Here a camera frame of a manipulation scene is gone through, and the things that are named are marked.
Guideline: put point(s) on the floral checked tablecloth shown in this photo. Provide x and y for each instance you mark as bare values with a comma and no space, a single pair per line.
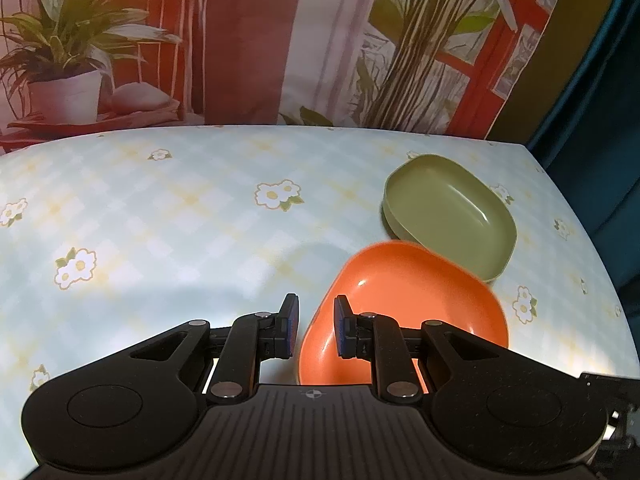
175,220

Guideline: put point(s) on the olive green plastic bowl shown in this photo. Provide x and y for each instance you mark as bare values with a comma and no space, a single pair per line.
445,210

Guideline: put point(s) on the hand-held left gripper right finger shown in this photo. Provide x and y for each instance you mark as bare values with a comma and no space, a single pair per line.
341,330

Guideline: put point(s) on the teal curtain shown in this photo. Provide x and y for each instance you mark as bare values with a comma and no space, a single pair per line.
600,110

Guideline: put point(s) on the printed wall tapestry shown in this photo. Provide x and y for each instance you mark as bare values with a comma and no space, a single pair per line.
240,40

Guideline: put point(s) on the orange plastic bowl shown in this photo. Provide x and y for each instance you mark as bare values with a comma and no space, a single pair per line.
400,285

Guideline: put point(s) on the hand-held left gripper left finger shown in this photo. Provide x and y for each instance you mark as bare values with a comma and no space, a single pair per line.
290,325

